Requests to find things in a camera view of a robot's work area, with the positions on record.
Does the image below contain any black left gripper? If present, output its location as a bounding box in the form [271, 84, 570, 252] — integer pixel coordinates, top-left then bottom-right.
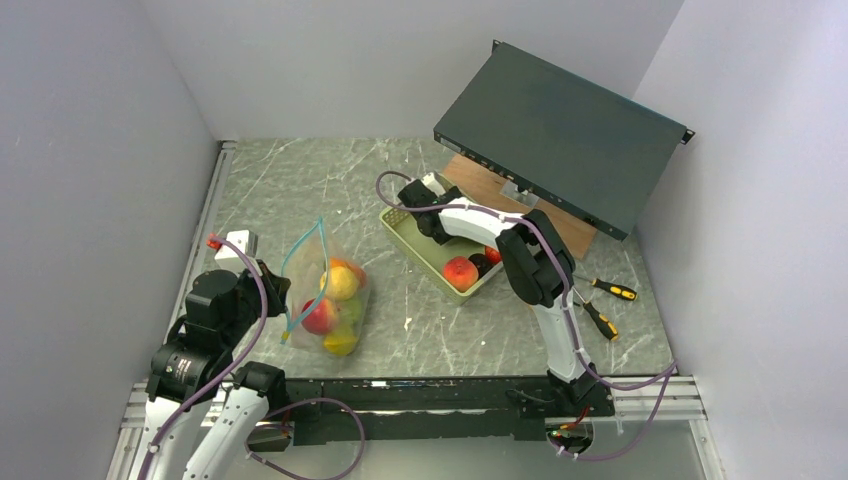
[222, 258, 291, 346]

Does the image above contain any dark eggplant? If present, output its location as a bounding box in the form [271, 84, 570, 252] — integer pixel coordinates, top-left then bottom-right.
[468, 253, 494, 278]

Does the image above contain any red apple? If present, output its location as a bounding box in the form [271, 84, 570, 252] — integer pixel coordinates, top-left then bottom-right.
[484, 246, 502, 265]

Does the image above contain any clear blue-zip bag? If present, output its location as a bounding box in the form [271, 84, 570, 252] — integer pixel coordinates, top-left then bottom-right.
[281, 218, 372, 357]

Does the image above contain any yellow lemon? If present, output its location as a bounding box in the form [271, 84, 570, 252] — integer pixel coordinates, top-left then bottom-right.
[320, 266, 360, 301]

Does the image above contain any yellow green mango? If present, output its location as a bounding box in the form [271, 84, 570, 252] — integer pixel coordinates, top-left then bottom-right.
[323, 326, 359, 356]

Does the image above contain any green white cabbage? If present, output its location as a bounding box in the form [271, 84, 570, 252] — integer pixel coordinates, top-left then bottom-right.
[336, 295, 365, 325]

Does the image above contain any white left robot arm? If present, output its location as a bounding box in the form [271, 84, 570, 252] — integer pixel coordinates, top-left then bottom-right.
[130, 260, 290, 479]

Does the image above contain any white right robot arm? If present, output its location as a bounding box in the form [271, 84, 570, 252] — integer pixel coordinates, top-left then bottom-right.
[396, 179, 597, 415]

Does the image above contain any wooden board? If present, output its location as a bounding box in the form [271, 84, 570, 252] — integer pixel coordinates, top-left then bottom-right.
[441, 154, 597, 260]

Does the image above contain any pale green plastic basket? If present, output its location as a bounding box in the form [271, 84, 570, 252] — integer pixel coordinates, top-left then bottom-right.
[375, 171, 504, 305]

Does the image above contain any peach fruit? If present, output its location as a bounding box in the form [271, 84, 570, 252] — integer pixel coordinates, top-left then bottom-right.
[442, 256, 479, 293]

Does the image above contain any dark metal rack box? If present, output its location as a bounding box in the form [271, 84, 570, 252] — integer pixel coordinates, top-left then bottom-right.
[433, 41, 695, 240]

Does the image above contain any yellow black screwdriver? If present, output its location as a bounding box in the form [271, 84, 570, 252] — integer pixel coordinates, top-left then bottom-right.
[573, 275, 638, 302]
[573, 289, 619, 342]

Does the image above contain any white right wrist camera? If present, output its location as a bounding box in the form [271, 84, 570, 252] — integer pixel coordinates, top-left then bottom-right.
[421, 172, 446, 197]

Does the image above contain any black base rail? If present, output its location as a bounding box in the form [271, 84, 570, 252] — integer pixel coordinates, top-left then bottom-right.
[251, 375, 615, 451]

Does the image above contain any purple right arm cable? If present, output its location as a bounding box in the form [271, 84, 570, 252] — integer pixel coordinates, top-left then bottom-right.
[374, 170, 680, 464]

